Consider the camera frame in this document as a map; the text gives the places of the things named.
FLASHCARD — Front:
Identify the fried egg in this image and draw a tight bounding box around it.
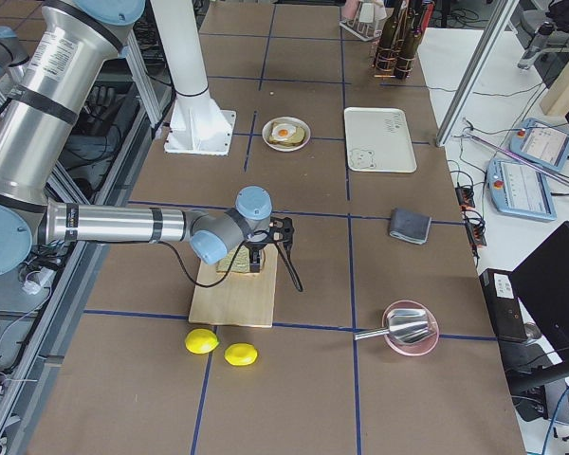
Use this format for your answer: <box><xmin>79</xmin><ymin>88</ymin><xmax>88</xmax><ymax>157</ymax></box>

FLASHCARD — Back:
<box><xmin>269</xmin><ymin>123</ymin><xmax>297</xmax><ymax>142</ymax></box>

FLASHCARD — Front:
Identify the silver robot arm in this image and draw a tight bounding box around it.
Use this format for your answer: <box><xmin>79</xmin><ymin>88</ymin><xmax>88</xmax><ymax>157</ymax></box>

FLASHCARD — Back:
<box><xmin>0</xmin><ymin>1</ymin><xmax>293</xmax><ymax>275</ymax></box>

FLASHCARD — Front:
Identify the dark wine bottle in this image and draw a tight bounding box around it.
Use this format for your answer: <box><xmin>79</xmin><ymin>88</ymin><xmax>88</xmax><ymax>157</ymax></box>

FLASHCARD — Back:
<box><xmin>374</xmin><ymin>0</ymin><xmax>407</xmax><ymax>73</ymax></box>
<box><xmin>394</xmin><ymin>0</ymin><xmax>424</xmax><ymax>80</ymax></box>

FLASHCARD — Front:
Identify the yellow lemon near board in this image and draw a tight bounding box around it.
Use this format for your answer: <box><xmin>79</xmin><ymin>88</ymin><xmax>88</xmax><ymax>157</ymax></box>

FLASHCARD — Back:
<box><xmin>184</xmin><ymin>328</ymin><xmax>219</xmax><ymax>355</ymax></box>

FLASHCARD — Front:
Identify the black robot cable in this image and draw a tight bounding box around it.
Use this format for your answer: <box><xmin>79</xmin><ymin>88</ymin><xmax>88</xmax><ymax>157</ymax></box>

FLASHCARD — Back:
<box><xmin>160</xmin><ymin>239</ymin><xmax>241</xmax><ymax>289</ymax></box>

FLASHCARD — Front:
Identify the white wire cup rack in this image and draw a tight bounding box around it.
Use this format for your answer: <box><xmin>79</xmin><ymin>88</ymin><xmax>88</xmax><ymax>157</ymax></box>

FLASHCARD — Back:
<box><xmin>340</xmin><ymin>0</ymin><xmax>387</xmax><ymax>42</ymax></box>

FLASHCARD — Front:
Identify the pink bowl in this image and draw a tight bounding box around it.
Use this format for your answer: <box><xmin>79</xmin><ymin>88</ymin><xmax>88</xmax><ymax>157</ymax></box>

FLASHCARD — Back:
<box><xmin>381</xmin><ymin>300</ymin><xmax>440</xmax><ymax>356</ymax></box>

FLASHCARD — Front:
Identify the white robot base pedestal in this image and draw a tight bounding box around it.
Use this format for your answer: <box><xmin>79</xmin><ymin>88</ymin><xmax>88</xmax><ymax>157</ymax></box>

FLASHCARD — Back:
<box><xmin>151</xmin><ymin>0</ymin><xmax>236</xmax><ymax>156</ymax></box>

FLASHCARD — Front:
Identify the black laptop monitor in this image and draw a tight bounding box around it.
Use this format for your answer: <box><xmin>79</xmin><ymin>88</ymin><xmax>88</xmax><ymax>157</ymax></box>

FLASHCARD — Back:
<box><xmin>508</xmin><ymin>221</ymin><xmax>569</xmax><ymax>394</ymax></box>

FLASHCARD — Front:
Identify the aluminium frame post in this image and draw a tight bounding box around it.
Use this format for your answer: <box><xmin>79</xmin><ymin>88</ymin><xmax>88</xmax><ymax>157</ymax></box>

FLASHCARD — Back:
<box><xmin>435</xmin><ymin>0</ymin><xmax>520</xmax><ymax>147</ymax></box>

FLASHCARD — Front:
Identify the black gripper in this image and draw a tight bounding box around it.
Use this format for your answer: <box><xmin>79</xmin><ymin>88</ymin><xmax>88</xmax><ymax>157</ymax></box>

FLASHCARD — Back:
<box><xmin>248</xmin><ymin>216</ymin><xmax>294</xmax><ymax>272</ymax></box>

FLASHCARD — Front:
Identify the white round plate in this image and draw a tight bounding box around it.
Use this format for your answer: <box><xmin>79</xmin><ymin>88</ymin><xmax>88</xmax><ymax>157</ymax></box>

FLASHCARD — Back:
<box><xmin>262</xmin><ymin>117</ymin><xmax>311</xmax><ymax>152</ymax></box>

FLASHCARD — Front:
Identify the teach pendant tablet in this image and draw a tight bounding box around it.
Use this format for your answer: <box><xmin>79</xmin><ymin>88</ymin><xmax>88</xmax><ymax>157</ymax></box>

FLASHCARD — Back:
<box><xmin>509</xmin><ymin>118</ymin><xmax>569</xmax><ymax>172</ymax></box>
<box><xmin>486</xmin><ymin>158</ymin><xmax>557</xmax><ymax>222</ymax></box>

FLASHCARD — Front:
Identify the yellow lemon further right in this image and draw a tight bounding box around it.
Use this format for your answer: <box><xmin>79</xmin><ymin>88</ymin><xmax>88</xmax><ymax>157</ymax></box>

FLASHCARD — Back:
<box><xmin>224</xmin><ymin>343</ymin><xmax>258</xmax><ymax>367</ymax></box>

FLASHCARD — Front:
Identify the grey folded cloth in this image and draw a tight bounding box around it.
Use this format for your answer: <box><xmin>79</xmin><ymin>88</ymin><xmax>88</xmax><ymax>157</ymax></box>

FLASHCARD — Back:
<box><xmin>388</xmin><ymin>208</ymin><xmax>432</xmax><ymax>245</ymax></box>

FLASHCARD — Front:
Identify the teach pendant tablet far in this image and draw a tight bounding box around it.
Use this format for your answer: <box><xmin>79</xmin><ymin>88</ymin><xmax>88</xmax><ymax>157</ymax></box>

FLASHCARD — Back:
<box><xmin>509</xmin><ymin>118</ymin><xmax>569</xmax><ymax>172</ymax></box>

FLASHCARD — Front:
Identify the metal scoop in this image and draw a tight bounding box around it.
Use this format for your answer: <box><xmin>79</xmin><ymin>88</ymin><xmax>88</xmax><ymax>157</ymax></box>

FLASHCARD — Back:
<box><xmin>354</xmin><ymin>308</ymin><xmax>434</xmax><ymax>345</ymax></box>

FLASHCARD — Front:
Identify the bread slice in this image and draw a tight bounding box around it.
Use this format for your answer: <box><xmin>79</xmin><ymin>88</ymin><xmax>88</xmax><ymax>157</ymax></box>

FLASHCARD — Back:
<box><xmin>216</xmin><ymin>246</ymin><xmax>265</xmax><ymax>274</ymax></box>
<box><xmin>267</xmin><ymin>124</ymin><xmax>305</xmax><ymax>146</ymax></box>

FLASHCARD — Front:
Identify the cream bear tray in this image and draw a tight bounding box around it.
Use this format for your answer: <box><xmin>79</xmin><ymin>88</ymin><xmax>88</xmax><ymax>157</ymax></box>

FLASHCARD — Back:
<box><xmin>343</xmin><ymin>107</ymin><xmax>417</xmax><ymax>173</ymax></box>

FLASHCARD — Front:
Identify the teach pendant tablet near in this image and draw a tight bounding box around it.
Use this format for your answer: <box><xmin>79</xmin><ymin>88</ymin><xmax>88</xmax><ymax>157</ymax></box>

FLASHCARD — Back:
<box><xmin>486</xmin><ymin>158</ymin><xmax>557</xmax><ymax>222</ymax></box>

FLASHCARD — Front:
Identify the wooden cutting board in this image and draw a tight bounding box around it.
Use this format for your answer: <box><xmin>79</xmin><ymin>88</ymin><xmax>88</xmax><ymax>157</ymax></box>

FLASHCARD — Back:
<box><xmin>188</xmin><ymin>246</ymin><xmax>278</xmax><ymax>328</ymax></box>

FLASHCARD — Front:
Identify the copper wire bottle rack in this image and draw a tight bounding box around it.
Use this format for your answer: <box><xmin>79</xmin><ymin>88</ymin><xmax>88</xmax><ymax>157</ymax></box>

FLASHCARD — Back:
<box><xmin>373</xmin><ymin>46</ymin><xmax>415</xmax><ymax>80</ymax></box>

